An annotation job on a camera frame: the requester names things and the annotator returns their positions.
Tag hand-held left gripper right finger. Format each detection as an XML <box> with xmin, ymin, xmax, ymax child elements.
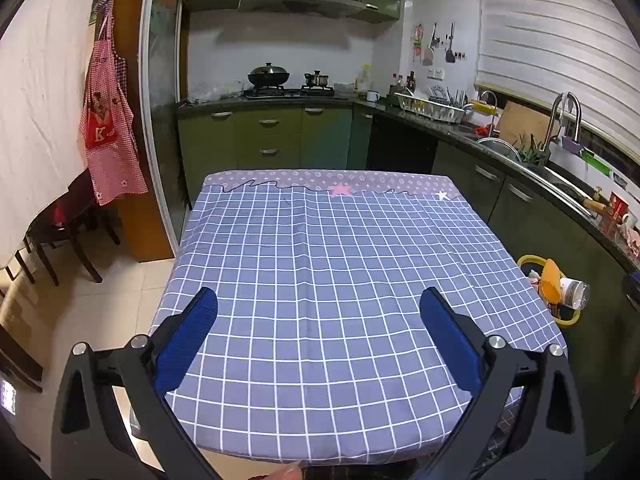
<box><xmin>419</xmin><ymin>286</ymin><xmax>588</xmax><ymax>480</ymax></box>

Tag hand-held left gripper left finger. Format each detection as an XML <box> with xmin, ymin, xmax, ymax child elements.
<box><xmin>50</xmin><ymin>286</ymin><xmax>223</xmax><ymax>480</ymax></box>

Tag yellow-rimmed trash bin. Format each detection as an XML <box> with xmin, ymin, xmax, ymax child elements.
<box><xmin>516</xmin><ymin>254</ymin><xmax>584</xmax><ymax>329</ymax></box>

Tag orange waffle sponge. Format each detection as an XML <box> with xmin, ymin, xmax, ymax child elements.
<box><xmin>542</xmin><ymin>258</ymin><xmax>564</xmax><ymax>307</ymax></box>

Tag white pill bottle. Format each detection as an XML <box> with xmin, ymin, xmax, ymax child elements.
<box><xmin>559</xmin><ymin>276</ymin><xmax>591</xmax><ymax>310</ymax></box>

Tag blue checkered tablecloth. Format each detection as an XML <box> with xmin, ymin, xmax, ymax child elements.
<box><xmin>130</xmin><ymin>167</ymin><xmax>568</xmax><ymax>466</ymax></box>

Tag dark green sink cabinet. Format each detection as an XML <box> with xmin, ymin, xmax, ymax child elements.
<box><xmin>431</xmin><ymin>140</ymin><xmax>640</xmax><ymax>456</ymax></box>

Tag dark wooden chair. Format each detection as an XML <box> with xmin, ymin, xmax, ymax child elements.
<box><xmin>24</xmin><ymin>169</ymin><xmax>122</xmax><ymax>287</ymax></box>

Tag steel sink basin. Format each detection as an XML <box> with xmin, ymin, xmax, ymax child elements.
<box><xmin>477</xmin><ymin>137</ymin><xmax>522</xmax><ymax>162</ymax></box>

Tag black built-in appliance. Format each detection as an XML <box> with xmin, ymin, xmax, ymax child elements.
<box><xmin>367</xmin><ymin>112</ymin><xmax>439</xmax><ymax>176</ymax></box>

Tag green leafy vegetables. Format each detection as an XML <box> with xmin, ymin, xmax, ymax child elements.
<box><xmin>514</xmin><ymin>134</ymin><xmax>547</xmax><ymax>167</ymax></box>

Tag red checkered apron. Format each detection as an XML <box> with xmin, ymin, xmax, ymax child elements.
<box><xmin>80</xmin><ymin>0</ymin><xmax>150</xmax><ymax>207</ymax></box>

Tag red box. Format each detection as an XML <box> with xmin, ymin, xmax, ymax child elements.
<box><xmin>607</xmin><ymin>192</ymin><xmax>629</xmax><ymax>222</ymax></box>

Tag green base cabinet with drawers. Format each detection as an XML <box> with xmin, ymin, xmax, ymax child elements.
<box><xmin>177</xmin><ymin>104</ymin><xmax>374</xmax><ymax>207</ymax></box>

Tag wooden cutting board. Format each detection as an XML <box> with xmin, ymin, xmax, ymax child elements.
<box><xmin>497</xmin><ymin>100</ymin><xmax>554</xmax><ymax>149</ymax></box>

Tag metal dish rack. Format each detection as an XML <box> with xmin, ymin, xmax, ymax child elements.
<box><xmin>394</xmin><ymin>90</ymin><xmax>474</xmax><ymax>124</ymax></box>

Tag tall chrome faucet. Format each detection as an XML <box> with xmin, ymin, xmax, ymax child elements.
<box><xmin>542</xmin><ymin>92</ymin><xmax>584</xmax><ymax>154</ymax></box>

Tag row of sauce bottles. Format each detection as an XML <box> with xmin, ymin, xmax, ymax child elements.
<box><xmin>389</xmin><ymin>70</ymin><xmax>417</xmax><ymax>97</ymax></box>

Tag gas stove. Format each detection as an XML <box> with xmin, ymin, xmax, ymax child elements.
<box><xmin>243</xmin><ymin>86</ymin><xmax>335</xmax><ymax>99</ymax></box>

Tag white cloth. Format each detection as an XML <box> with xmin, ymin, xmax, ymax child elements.
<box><xmin>0</xmin><ymin>0</ymin><xmax>109</xmax><ymax>272</ymax></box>

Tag black wok with lid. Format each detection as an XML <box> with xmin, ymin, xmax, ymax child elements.
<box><xmin>247</xmin><ymin>62</ymin><xmax>291</xmax><ymax>89</ymax></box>

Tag hanging kitchen utensils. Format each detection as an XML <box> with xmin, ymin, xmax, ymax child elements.
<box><xmin>411</xmin><ymin>21</ymin><xmax>459</xmax><ymax>67</ymax></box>

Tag white window blind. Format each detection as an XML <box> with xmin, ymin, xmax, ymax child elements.
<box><xmin>473</xmin><ymin>0</ymin><xmax>640</xmax><ymax>152</ymax></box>

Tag silver sliding door frame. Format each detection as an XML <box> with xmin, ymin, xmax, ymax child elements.
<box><xmin>139</xmin><ymin>0</ymin><xmax>185</xmax><ymax>257</ymax></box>

